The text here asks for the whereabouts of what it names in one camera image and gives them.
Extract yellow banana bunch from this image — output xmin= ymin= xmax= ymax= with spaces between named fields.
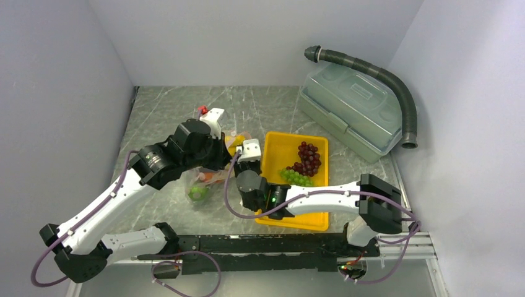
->
xmin=225 ymin=131 xmax=247 ymax=156

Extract clear pink zip top bag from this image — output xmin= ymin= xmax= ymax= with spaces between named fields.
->
xmin=182 ymin=131 xmax=251 ymax=203

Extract green grapes bunch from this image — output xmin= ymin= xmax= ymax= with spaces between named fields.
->
xmin=279 ymin=169 xmax=314 ymax=187

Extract green artichoke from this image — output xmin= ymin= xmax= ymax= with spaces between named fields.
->
xmin=187 ymin=185 xmax=210 ymax=202

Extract dark red grapes bunch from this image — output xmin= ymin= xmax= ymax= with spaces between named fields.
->
xmin=286 ymin=141 xmax=322 ymax=177

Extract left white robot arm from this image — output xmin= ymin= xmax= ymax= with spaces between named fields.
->
xmin=40 ymin=118 xmax=231 ymax=283

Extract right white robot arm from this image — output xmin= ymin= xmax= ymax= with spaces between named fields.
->
xmin=231 ymin=160 xmax=404 ymax=257

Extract yellow plastic tray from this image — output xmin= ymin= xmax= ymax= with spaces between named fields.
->
xmin=255 ymin=132 xmax=329 ymax=231

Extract clear lidded storage box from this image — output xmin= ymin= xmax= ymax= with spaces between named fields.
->
xmin=298 ymin=63 xmax=402 ymax=163

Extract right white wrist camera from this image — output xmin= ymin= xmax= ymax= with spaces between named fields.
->
xmin=236 ymin=139 xmax=262 ymax=163

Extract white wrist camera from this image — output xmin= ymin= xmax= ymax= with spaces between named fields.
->
xmin=236 ymin=139 xmax=262 ymax=163
xmin=197 ymin=106 xmax=226 ymax=137

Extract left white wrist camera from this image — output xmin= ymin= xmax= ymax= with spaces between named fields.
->
xmin=197 ymin=106 xmax=226 ymax=137

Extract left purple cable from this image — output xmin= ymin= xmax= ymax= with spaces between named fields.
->
xmin=30 ymin=108 xmax=206 ymax=288

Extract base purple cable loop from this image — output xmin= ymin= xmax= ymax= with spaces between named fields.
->
xmin=150 ymin=251 xmax=222 ymax=297

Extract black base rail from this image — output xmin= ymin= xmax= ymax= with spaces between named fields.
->
xmin=135 ymin=233 xmax=382 ymax=275

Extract grey corrugated hose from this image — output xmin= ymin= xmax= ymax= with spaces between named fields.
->
xmin=303 ymin=45 xmax=419 ymax=150

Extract aluminium frame rail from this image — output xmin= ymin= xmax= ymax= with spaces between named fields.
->
xmin=377 ymin=153 xmax=437 ymax=262

